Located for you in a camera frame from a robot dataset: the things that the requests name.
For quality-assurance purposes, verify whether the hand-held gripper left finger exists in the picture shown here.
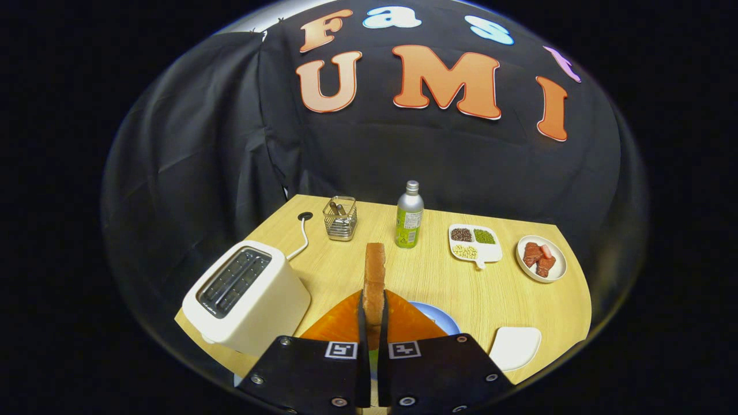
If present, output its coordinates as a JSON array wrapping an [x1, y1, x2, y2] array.
[[238, 289, 371, 415]]

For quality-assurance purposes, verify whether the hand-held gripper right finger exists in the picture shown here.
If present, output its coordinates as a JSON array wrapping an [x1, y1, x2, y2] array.
[[378, 289, 515, 415]]

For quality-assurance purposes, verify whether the brown toast slice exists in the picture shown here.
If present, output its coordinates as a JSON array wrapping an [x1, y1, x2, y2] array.
[[363, 243, 387, 351]]

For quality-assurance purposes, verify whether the blue round plate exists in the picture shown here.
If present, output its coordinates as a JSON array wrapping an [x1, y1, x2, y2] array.
[[409, 301, 462, 337]]

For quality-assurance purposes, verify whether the white toaster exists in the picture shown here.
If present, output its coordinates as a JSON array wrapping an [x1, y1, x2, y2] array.
[[182, 240, 312, 356]]

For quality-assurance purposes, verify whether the silver bottle green label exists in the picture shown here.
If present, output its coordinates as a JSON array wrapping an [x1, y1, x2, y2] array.
[[395, 180, 425, 249]]

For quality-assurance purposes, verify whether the white square plate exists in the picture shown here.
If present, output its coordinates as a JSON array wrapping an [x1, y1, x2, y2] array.
[[489, 326, 543, 372]]

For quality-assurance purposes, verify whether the white divided dish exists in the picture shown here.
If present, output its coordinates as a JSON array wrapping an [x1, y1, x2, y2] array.
[[449, 224, 503, 270]]

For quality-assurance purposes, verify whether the white round plate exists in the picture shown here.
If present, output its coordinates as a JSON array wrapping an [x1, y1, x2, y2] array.
[[516, 235, 568, 284]]

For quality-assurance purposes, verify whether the metal wire basket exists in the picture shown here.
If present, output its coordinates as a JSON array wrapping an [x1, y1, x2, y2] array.
[[322, 196, 358, 242]]

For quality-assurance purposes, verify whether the white toaster cable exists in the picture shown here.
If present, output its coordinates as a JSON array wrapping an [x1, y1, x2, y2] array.
[[285, 212, 314, 261]]

